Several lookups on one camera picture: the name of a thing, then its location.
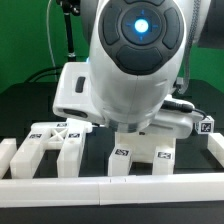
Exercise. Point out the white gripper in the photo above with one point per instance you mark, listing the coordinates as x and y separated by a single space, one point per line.
123 102

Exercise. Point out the white chair back frame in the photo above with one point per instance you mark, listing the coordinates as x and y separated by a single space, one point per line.
67 137

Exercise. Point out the white chair seat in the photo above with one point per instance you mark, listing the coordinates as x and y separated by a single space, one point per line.
146 148

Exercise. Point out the white tagged cube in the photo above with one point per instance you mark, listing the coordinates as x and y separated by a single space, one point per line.
205 126

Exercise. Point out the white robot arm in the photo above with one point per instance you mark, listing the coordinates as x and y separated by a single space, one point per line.
136 48

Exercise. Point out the white U-shaped fence wall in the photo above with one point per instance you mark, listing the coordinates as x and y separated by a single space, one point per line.
138 187

